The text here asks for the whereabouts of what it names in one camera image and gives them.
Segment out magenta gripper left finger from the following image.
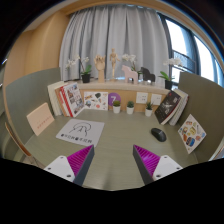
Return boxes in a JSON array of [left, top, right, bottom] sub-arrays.
[[44, 145, 94, 186]]

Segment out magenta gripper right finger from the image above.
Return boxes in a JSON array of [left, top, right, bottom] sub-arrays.
[[133, 145, 182, 185]]

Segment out black computer mouse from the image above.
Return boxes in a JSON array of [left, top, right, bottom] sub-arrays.
[[151, 128, 166, 142]]

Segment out colourful sticker book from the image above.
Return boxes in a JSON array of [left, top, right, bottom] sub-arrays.
[[178, 115, 206, 154]]

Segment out small potted plant right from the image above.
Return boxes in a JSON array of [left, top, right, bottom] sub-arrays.
[[145, 102, 153, 117]]

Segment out small potted plant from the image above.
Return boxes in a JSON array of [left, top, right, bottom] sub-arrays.
[[113, 100, 121, 114], [145, 102, 153, 117], [126, 101, 134, 115]]

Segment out small potted plant middle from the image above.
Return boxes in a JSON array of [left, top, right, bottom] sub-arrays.
[[126, 101, 134, 115]]

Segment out black cover book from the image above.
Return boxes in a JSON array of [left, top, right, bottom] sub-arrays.
[[155, 91, 182, 125]]

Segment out sticker sheet card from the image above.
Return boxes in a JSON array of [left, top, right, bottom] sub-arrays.
[[84, 91, 108, 110]]

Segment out small potted plant left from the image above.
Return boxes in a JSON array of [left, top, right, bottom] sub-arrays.
[[113, 100, 121, 114]]

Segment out red and white book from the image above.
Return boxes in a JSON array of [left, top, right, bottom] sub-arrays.
[[60, 82, 84, 117]]

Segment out white books behind black book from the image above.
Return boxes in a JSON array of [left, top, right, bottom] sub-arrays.
[[169, 89, 189, 126]]

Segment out purple round number sign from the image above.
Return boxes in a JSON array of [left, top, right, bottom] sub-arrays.
[[108, 92, 121, 106]]

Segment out white books stack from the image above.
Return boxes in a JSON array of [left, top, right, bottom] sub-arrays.
[[47, 81, 64, 116]]

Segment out white orchid black pot right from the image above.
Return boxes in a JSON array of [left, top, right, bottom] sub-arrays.
[[159, 58, 182, 90]]

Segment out white orchid black pot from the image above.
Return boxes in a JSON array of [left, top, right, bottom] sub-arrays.
[[66, 55, 92, 83], [159, 58, 182, 90]]

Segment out black wooden horse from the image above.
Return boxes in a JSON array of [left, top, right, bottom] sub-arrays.
[[141, 67, 155, 83]]

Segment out pink wooden horse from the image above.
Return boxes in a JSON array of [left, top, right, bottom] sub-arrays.
[[122, 65, 138, 84]]

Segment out white orchid black pot left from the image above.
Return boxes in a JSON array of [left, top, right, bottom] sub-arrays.
[[66, 55, 92, 83]]

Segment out wooden hand model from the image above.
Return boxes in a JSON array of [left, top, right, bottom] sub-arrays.
[[94, 55, 105, 83]]

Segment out white orchid behind horse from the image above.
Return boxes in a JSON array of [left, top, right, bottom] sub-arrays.
[[122, 54, 137, 71]]

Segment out wooden mannequin figure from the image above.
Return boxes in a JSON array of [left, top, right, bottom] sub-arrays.
[[110, 49, 119, 79]]

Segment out grey curtain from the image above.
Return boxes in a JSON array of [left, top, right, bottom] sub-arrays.
[[59, 5, 168, 81]]

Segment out white wall socket right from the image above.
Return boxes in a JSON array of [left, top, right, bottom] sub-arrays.
[[151, 94, 162, 105]]

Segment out white wall socket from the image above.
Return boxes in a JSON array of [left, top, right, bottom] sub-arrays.
[[151, 94, 162, 105], [136, 92, 148, 104]]

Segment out white wall socket left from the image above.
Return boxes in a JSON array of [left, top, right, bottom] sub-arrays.
[[136, 92, 148, 104]]

